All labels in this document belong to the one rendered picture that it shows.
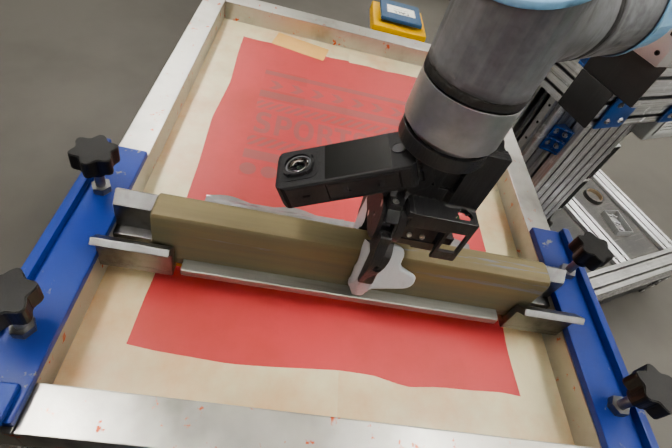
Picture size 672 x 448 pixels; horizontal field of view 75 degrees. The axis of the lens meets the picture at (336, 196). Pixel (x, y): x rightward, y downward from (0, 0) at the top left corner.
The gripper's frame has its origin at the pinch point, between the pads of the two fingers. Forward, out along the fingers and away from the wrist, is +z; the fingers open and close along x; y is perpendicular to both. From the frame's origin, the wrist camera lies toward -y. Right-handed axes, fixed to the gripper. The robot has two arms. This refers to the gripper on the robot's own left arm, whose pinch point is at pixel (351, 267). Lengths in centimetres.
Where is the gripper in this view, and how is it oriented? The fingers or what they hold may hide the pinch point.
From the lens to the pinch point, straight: 47.9
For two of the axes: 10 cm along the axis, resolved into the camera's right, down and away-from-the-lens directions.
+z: -2.4, 6.6, 7.1
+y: 9.7, 1.9, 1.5
